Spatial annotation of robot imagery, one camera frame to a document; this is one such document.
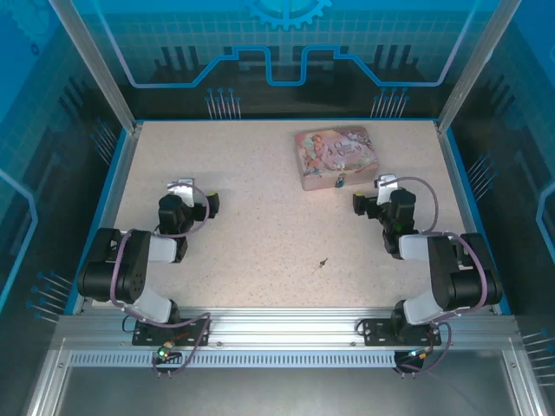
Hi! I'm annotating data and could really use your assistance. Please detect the pink illustrated tin box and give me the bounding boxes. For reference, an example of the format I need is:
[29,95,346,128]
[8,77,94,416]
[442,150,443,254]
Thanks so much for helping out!
[294,125,380,192]

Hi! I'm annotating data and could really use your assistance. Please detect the right power connector with led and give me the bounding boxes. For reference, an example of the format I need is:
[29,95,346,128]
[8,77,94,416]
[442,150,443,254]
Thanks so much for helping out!
[405,345,435,361]

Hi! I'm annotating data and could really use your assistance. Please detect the grey metal tray panel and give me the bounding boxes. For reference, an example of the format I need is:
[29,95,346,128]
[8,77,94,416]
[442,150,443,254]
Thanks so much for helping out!
[25,337,548,416]

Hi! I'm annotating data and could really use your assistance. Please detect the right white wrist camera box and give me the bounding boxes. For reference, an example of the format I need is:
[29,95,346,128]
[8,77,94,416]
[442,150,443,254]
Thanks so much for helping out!
[374,173,398,207]

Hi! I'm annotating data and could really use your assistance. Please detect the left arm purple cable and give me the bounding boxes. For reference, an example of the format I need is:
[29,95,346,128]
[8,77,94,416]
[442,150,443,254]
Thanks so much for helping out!
[108,181,213,379]

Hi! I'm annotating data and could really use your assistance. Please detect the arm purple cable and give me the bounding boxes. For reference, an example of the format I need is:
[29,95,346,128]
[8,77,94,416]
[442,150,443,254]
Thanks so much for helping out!
[383,176,489,378]
[108,181,213,379]

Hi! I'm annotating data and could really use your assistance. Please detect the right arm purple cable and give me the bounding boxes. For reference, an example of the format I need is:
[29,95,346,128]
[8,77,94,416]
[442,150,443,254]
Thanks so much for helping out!
[383,176,489,378]

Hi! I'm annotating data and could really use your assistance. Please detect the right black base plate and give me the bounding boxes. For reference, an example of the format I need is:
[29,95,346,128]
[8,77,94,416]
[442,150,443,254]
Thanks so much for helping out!
[360,318,443,347]

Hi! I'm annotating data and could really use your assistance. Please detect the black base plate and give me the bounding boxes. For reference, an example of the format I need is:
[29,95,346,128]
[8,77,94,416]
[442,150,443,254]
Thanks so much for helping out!
[131,318,212,348]
[360,318,443,347]

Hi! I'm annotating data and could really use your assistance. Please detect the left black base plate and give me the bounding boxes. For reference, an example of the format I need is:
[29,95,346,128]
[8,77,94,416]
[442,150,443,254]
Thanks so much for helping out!
[131,318,212,348]

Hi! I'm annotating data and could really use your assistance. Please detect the aluminium frame beam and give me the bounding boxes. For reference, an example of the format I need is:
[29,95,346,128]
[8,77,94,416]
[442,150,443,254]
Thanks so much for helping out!
[55,306,518,348]

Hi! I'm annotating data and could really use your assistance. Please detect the slotted grey cable duct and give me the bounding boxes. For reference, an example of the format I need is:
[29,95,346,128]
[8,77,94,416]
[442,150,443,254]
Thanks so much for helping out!
[68,351,398,369]

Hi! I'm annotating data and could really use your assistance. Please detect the aluminium frame post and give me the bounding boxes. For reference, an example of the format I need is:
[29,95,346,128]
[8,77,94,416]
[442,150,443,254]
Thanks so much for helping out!
[47,0,145,133]
[434,0,524,134]

